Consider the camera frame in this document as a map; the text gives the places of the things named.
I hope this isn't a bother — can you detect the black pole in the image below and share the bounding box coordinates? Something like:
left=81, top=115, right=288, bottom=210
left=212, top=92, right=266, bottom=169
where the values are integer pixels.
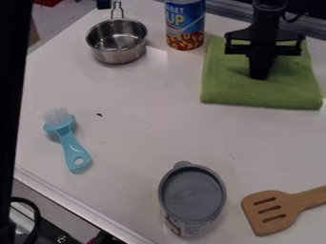
left=0, top=0, right=35, bottom=230

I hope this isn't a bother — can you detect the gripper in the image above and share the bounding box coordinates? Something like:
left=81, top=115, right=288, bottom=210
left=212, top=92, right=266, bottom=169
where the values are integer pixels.
left=222, top=24, right=307, bottom=81

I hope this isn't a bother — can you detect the blue and orange can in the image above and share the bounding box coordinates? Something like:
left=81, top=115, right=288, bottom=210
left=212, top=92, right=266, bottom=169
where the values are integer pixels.
left=163, top=0, right=208, bottom=51

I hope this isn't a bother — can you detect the silver pot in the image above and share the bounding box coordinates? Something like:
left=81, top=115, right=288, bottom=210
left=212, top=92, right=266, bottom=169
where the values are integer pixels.
left=84, top=0, right=150, bottom=66

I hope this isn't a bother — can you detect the wooden spatula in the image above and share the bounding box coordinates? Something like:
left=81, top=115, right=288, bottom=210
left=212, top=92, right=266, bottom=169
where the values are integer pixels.
left=239, top=185, right=326, bottom=237

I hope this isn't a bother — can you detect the green cloth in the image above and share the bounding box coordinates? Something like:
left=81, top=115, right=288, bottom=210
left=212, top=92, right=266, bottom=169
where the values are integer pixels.
left=199, top=33, right=325, bottom=112

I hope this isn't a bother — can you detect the grey can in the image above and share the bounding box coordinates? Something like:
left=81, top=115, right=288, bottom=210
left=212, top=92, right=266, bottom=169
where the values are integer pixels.
left=156, top=160, right=229, bottom=239

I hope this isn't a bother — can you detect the light blue brush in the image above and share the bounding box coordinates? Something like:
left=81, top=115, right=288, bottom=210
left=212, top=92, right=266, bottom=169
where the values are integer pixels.
left=40, top=107, right=94, bottom=175

